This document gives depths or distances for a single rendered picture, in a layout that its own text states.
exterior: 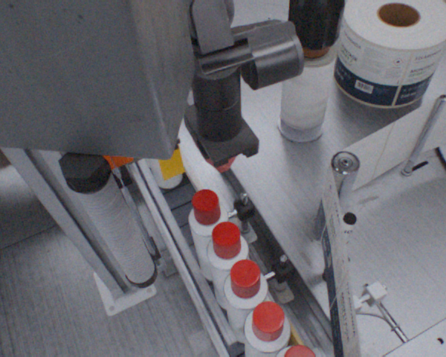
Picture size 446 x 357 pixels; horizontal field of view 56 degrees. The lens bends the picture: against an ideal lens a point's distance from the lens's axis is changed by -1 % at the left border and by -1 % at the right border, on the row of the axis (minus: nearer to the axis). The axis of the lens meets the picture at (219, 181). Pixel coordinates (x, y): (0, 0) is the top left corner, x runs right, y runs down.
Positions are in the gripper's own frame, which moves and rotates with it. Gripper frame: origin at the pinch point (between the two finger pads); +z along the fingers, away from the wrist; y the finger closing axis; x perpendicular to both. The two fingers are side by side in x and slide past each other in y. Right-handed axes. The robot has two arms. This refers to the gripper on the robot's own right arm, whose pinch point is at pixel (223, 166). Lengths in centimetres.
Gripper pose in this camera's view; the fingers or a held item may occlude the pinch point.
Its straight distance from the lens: 62.4
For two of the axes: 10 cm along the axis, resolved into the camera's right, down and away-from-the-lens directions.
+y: -4.4, -7.3, 5.3
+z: 0.6, 5.6, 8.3
